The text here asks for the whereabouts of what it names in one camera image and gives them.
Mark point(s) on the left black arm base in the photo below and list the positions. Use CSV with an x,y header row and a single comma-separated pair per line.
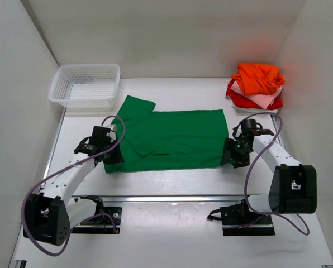
x,y
90,214

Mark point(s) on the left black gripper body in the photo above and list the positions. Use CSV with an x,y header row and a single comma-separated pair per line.
x,y
109,142

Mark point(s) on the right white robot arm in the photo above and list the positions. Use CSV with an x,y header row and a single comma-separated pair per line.
x,y
293,189

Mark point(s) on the red t shirt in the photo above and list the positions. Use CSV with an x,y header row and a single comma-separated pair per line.
x,y
242,102

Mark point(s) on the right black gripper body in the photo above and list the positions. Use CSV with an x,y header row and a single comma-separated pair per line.
x,y
241,152

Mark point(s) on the white perforated plastic basket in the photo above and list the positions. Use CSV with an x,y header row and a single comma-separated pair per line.
x,y
86,86

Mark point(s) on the green t shirt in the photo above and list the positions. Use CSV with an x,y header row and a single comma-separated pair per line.
x,y
168,140

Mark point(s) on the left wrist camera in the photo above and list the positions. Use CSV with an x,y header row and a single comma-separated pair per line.
x,y
112,131

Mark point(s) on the pink t shirt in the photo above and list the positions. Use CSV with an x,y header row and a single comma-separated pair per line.
x,y
263,101

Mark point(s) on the orange t shirt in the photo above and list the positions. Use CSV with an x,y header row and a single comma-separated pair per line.
x,y
255,78

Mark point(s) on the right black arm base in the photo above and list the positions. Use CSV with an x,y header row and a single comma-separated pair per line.
x,y
237,219

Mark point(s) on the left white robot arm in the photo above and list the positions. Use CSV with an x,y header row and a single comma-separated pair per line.
x,y
50,215

